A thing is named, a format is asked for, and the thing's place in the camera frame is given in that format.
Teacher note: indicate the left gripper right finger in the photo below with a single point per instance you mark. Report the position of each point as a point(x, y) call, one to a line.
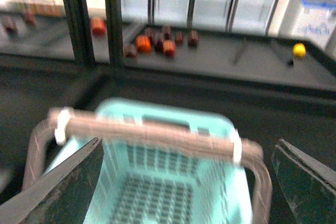
point(307, 184)

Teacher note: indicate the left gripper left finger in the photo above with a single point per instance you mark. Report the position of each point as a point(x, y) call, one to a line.
point(63, 195)

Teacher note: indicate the turquoise plastic basket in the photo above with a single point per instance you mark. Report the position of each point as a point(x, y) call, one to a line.
point(140, 184)

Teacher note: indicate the red yellow apple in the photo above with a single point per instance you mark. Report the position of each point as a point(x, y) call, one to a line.
point(169, 48)

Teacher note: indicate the dark red apple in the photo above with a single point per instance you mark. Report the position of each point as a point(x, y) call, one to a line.
point(193, 38)

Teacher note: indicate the dark display shelf tray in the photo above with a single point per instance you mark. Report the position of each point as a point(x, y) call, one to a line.
point(247, 58)

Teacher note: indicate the yellow lemon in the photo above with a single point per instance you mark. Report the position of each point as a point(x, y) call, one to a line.
point(299, 50)

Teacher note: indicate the dark fruit on shelf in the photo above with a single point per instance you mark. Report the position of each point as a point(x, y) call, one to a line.
point(130, 51)

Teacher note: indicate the white blue sign box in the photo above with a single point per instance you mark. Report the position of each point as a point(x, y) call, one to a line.
point(313, 20)

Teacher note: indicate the orange fruit front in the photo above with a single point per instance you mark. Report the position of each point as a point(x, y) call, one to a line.
point(143, 44)

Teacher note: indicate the orange fruit behind post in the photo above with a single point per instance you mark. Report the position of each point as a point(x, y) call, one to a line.
point(98, 26)

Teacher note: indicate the black vertical post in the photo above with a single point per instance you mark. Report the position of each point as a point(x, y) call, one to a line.
point(114, 32)

